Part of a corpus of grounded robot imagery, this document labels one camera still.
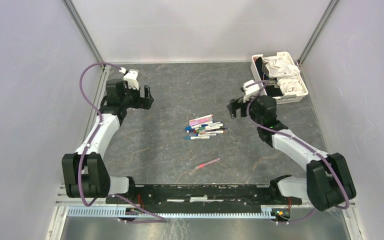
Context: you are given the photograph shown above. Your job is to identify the blue cap marker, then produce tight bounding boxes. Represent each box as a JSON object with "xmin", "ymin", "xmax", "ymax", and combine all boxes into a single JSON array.
[
  {"xmin": 185, "ymin": 121, "xmax": 213, "ymax": 132},
  {"xmin": 183, "ymin": 136, "xmax": 211, "ymax": 140}
]

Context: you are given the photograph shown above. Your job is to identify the purple cable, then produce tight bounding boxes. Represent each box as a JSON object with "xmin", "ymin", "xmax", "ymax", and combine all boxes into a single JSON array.
[
  {"xmin": 245, "ymin": 80, "xmax": 351, "ymax": 224},
  {"xmin": 77, "ymin": 62, "xmax": 166, "ymax": 224}
]

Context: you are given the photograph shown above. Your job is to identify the blue cap marker back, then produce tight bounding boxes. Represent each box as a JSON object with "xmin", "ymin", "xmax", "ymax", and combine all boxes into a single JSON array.
[{"xmin": 185, "ymin": 121, "xmax": 213, "ymax": 132}]

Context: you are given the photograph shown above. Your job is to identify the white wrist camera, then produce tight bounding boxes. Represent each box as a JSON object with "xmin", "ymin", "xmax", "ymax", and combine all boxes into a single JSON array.
[
  {"xmin": 241, "ymin": 80, "xmax": 264, "ymax": 103},
  {"xmin": 123, "ymin": 69, "xmax": 140, "ymax": 90}
]

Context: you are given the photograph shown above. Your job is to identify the white slotted cable duct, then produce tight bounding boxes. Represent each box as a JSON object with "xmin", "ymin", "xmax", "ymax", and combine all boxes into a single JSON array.
[{"xmin": 66, "ymin": 205, "xmax": 274, "ymax": 219}]

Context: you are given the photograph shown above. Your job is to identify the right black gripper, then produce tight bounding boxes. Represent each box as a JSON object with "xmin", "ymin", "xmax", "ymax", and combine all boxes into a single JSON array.
[{"xmin": 227, "ymin": 93, "xmax": 263, "ymax": 126}]

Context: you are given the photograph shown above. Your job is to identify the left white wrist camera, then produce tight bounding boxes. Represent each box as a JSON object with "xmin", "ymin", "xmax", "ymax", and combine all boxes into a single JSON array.
[{"xmin": 123, "ymin": 69, "xmax": 140, "ymax": 90}]

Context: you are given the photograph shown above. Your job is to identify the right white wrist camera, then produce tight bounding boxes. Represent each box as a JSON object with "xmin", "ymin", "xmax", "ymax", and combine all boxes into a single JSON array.
[{"xmin": 241, "ymin": 80, "xmax": 264, "ymax": 103}]

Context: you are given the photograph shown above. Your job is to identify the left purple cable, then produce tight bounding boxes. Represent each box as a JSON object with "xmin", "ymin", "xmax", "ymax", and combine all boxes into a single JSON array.
[{"xmin": 77, "ymin": 62, "xmax": 166, "ymax": 224}]

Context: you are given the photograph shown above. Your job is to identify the blue cap marker front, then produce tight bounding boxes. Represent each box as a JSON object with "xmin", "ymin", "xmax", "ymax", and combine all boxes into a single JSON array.
[{"xmin": 183, "ymin": 136, "xmax": 211, "ymax": 140}]

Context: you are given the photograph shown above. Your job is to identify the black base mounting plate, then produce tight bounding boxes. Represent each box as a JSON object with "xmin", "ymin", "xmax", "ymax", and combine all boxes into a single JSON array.
[{"xmin": 124, "ymin": 184, "xmax": 303, "ymax": 214}]

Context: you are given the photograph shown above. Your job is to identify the red thin pen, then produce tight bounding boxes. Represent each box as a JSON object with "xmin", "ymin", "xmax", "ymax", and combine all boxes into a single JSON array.
[{"xmin": 195, "ymin": 158, "xmax": 221, "ymax": 169}]

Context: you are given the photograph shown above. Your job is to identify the white plastic basket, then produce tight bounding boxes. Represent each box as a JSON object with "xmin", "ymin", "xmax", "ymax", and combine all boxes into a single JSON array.
[{"xmin": 250, "ymin": 51, "xmax": 309, "ymax": 104}]

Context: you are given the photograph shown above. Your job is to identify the green cap marker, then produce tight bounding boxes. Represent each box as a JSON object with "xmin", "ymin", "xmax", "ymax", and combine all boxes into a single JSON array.
[{"xmin": 196, "ymin": 123, "xmax": 224, "ymax": 132}]

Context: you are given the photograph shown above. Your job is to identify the crumpled white cloth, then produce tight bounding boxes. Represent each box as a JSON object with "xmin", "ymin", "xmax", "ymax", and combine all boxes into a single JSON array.
[{"xmin": 262, "ymin": 51, "xmax": 305, "ymax": 96}]

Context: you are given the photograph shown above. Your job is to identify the pink highlighter pen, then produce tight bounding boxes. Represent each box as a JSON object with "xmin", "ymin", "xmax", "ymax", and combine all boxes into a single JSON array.
[{"xmin": 189, "ymin": 114, "xmax": 213, "ymax": 127}]

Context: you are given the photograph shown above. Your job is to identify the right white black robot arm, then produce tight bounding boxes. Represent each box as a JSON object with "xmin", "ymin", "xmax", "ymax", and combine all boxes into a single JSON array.
[{"xmin": 227, "ymin": 95, "xmax": 357, "ymax": 211}]

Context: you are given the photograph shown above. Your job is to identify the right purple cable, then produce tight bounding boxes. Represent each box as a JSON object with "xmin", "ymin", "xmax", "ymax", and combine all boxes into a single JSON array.
[{"xmin": 245, "ymin": 80, "xmax": 351, "ymax": 224}]

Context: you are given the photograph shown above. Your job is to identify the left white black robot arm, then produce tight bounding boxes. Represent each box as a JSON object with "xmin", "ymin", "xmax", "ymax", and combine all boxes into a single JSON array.
[{"xmin": 61, "ymin": 78, "xmax": 154, "ymax": 204}]

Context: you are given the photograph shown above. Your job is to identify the orange cap marker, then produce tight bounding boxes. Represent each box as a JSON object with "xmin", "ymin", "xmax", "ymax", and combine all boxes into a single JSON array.
[{"xmin": 198, "ymin": 130, "xmax": 226, "ymax": 136}]

